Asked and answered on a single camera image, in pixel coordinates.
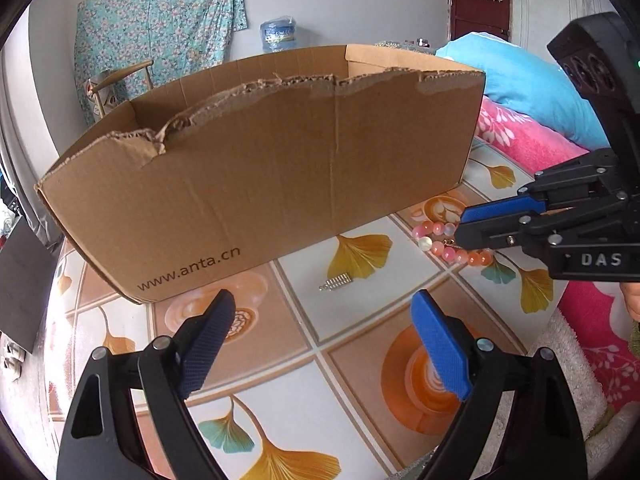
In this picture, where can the blue water jug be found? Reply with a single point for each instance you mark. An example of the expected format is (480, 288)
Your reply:
(279, 34)

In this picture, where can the pink floral blanket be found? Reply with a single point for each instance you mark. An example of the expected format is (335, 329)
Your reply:
(602, 315)

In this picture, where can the brown cardboard box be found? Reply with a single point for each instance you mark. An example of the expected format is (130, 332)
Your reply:
(228, 168)

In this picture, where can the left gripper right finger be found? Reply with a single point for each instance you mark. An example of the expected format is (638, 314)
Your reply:
(543, 437)

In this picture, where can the wooden chair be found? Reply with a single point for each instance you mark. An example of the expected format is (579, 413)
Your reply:
(104, 91)

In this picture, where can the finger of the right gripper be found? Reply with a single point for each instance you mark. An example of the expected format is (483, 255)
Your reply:
(507, 231)
(521, 204)

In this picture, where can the white fluffy blanket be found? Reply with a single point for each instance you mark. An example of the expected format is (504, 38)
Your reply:
(604, 431)

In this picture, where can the teal floral curtain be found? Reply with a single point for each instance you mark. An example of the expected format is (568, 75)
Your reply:
(180, 37)

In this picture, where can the small gold comb charm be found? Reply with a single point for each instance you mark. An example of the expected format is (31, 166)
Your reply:
(338, 281)

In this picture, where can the blue pillow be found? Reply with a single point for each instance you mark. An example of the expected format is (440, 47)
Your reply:
(519, 80)

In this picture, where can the patterned plastic tablecloth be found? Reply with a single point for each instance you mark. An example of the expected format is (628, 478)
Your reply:
(308, 370)

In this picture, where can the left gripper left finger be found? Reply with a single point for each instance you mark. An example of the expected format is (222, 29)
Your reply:
(102, 438)

